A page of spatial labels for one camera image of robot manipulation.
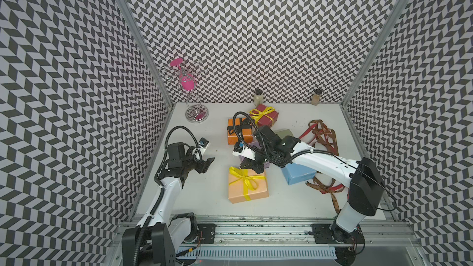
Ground green gift box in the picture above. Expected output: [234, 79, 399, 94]
[275, 129, 293, 139]

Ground peach gift box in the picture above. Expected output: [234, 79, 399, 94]
[227, 167, 270, 204]

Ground blue gift box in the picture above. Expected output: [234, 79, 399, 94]
[282, 163, 317, 185]

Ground brown ribbon of purple box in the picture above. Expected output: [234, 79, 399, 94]
[304, 119, 346, 214]

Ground red ribbon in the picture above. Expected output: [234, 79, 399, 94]
[299, 119, 344, 194]

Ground purple gift box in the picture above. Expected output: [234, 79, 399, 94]
[238, 141, 270, 169]

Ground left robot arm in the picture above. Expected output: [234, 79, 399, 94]
[121, 137, 214, 266]

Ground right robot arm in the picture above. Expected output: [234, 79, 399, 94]
[234, 126, 386, 243]

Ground maroon gift box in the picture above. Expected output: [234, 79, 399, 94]
[248, 103, 280, 129]

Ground black printed ribbon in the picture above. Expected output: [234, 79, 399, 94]
[227, 118, 252, 136]

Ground yellow ribbon on maroon box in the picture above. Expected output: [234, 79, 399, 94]
[248, 106, 277, 126]

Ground orange gift box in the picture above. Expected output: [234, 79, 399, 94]
[227, 118, 253, 145]

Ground white spice shaker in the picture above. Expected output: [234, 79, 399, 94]
[253, 89, 264, 107]

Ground brown spice shaker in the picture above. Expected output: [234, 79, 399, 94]
[311, 89, 323, 106]

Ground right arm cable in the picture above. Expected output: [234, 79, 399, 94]
[232, 111, 270, 163]

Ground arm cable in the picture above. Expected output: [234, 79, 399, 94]
[154, 125, 203, 185]
[232, 111, 270, 163]

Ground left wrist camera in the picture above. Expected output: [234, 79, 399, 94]
[198, 137, 210, 153]

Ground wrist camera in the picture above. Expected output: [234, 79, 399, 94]
[198, 137, 210, 153]
[232, 141, 256, 160]

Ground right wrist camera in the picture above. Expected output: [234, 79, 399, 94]
[232, 141, 256, 160]

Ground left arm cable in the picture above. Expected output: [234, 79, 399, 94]
[154, 125, 203, 185]

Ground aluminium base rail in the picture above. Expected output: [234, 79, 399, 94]
[196, 215, 421, 247]

